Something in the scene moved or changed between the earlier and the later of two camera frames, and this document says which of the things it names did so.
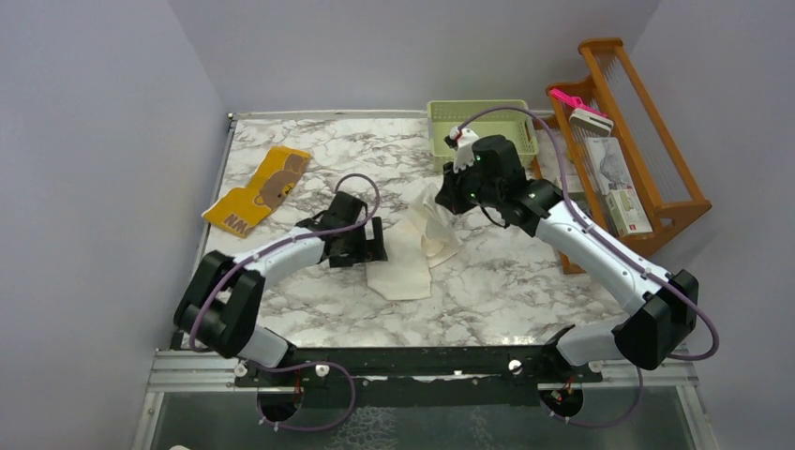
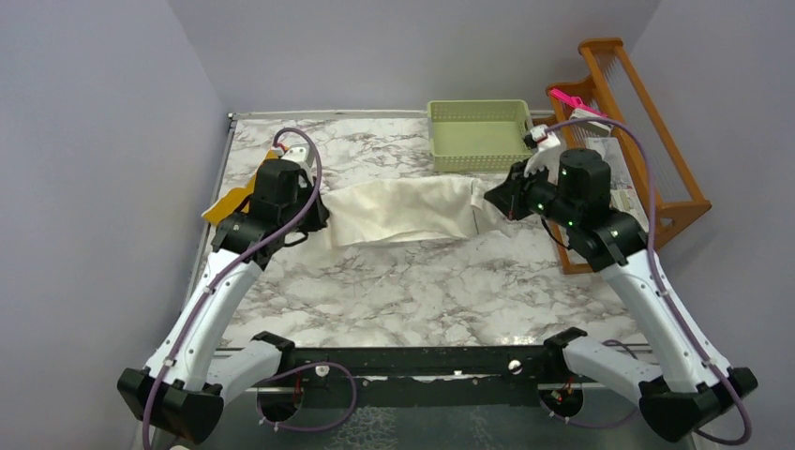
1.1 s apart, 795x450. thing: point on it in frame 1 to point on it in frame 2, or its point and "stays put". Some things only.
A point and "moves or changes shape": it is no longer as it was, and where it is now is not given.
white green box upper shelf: x=627 y=214 stays put
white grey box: x=591 y=122 stays put
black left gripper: x=368 y=249 to x=319 y=218
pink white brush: x=575 y=102 stays put
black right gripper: x=449 y=189 to x=508 y=196
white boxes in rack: x=608 y=164 stays put
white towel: x=414 y=244 moves or changes shape
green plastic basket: x=447 y=114 stays put
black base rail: x=426 y=376 stays put
